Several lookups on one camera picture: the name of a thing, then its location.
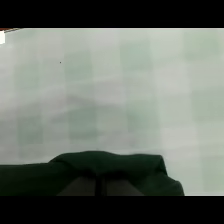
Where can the dark green garment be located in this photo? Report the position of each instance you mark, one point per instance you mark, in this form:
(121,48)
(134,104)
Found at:
(110,163)

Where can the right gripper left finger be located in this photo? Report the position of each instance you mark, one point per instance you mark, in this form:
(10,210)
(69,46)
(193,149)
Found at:
(81,187)

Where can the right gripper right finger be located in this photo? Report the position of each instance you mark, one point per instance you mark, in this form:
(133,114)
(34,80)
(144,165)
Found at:
(120,188)

